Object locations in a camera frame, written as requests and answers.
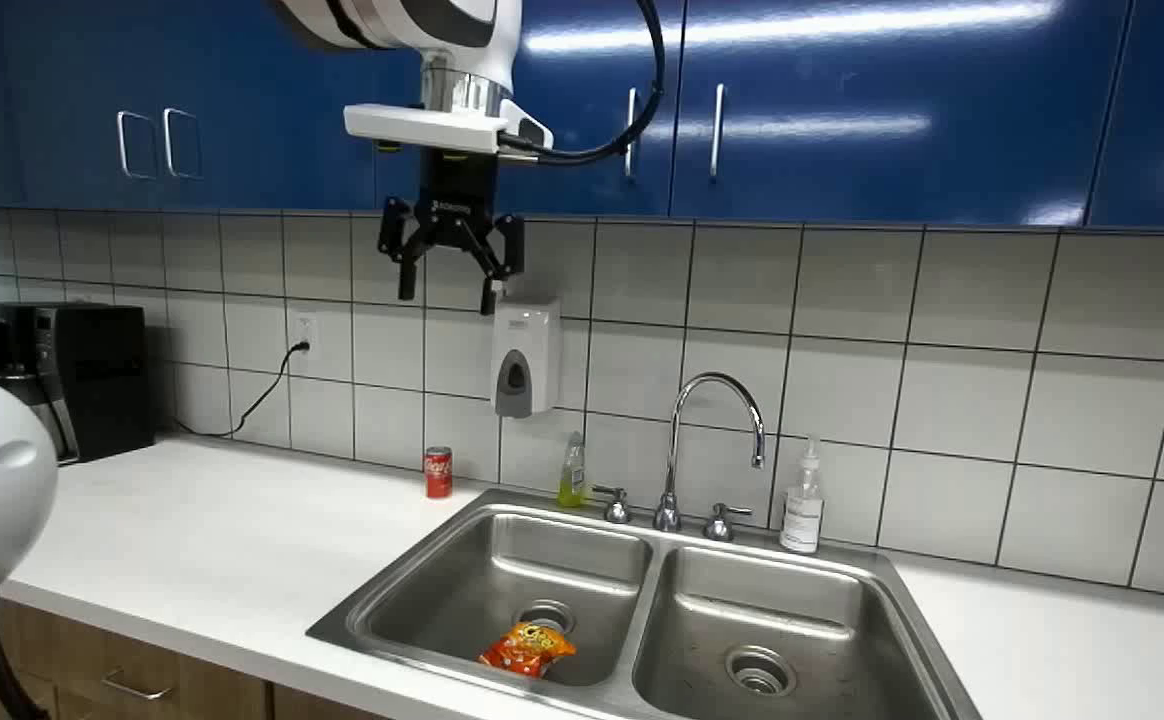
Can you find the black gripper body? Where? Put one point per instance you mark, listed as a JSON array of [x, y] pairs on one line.
[[452, 187]]

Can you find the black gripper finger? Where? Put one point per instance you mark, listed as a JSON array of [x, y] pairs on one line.
[[406, 246], [501, 260]]

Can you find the orange snack packet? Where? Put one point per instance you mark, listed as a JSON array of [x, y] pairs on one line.
[[526, 648]]

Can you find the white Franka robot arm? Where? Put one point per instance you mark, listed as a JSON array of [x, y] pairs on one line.
[[472, 35]]

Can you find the stainless steel double sink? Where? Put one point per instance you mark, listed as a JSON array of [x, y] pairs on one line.
[[583, 586]]

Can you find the red soda can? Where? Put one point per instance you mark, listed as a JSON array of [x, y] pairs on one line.
[[439, 475]]

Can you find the green dish soap bottle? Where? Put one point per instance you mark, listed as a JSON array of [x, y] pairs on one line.
[[570, 488]]

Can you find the chrome gooseneck faucet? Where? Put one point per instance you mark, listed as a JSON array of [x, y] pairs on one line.
[[671, 513]]

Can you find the black coffee maker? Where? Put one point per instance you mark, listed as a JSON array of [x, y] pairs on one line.
[[103, 386]]

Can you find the clear pump soap bottle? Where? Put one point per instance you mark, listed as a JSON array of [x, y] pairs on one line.
[[801, 523]]

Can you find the wooden drawer front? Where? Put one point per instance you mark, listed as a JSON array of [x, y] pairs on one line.
[[140, 663]]

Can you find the white wall soap dispenser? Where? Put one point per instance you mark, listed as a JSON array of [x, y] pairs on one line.
[[526, 332]]

